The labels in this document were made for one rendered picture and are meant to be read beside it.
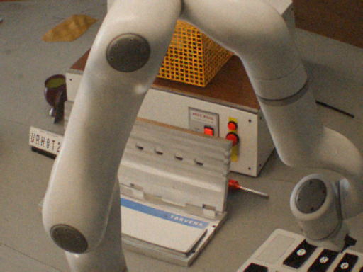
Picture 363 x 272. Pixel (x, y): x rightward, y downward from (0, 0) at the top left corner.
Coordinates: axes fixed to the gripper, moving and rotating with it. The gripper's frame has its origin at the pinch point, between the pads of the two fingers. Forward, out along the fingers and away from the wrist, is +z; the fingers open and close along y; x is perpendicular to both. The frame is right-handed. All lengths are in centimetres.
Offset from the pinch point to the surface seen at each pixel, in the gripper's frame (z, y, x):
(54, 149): 31, -94, 4
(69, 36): 61, -137, 49
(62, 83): 33, -105, 23
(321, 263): 28.8, -8.0, -0.2
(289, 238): 33.3, -22.6, 4.7
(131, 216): 26, -60, -4
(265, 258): 28.4, -24.4, -2.8
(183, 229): 27, -48, -2
